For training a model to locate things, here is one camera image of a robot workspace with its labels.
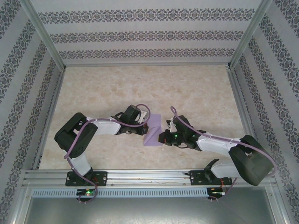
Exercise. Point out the right aluminium frame post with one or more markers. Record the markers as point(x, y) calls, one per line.
point(247, 37)

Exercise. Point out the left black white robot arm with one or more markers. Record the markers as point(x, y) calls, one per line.
point(70, 137)

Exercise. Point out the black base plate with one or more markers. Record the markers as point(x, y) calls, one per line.
point(195, 179)
point(102, 178)

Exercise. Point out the right aluminium side rail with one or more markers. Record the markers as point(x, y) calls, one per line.
point(243, 105)

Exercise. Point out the purple cloth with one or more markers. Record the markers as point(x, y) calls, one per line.
point(153, 140)

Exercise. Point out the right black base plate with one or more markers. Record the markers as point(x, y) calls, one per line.
point(195, 179)

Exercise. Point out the left aluminium frame post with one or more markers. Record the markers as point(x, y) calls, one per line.
point(46, 39)

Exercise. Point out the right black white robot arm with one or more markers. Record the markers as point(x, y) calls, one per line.
point(250, 163)

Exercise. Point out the long aluminium mounting rail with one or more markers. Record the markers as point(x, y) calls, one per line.
point(149, 177)

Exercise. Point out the grey metal sheet panel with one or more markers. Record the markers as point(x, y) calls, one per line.
point(149, 212)

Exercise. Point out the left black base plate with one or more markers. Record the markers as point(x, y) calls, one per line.
point(102, 178)

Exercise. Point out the aluminium side rail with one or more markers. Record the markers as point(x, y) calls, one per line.
point(52, 105)
point(243, 105)

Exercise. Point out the aluminium frame post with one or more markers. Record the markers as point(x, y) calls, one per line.
point(46, 39)
point(247, 37)

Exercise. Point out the left controller board green light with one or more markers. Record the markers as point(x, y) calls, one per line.
point(87, 192)

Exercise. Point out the left aluminium side rail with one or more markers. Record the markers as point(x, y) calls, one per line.
point(52, 105)

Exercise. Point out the aluminium rear frame rail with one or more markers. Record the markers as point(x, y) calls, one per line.
point(149, 64)

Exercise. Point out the right controller board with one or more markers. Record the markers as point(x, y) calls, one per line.
point(217, 193)

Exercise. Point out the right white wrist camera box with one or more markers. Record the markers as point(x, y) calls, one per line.
point(172, 126)

